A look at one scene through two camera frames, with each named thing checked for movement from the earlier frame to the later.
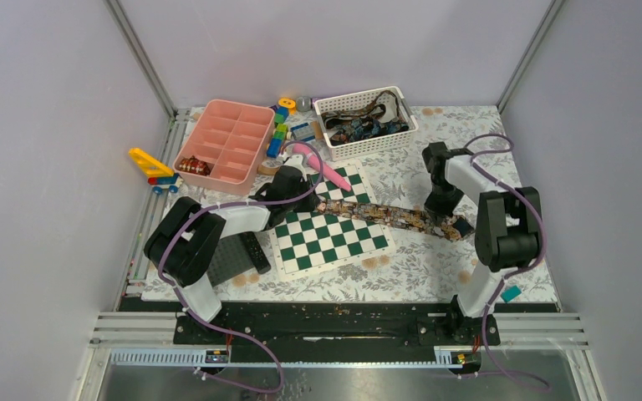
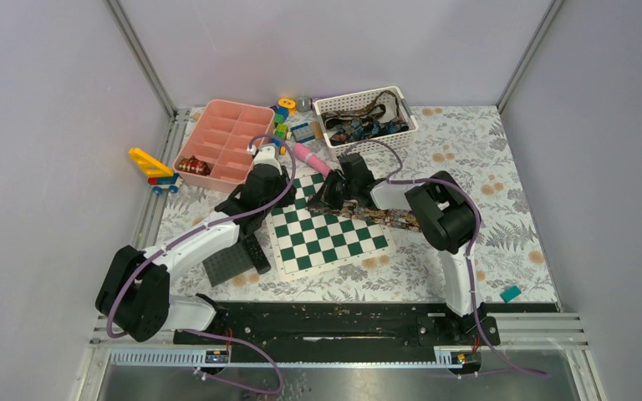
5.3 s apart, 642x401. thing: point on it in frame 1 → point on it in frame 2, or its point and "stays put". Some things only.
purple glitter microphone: (303, 104) stays put
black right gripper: (433, 206) → (326, 197)
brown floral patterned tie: (417, 220) stays put
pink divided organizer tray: (234, 139) stays put
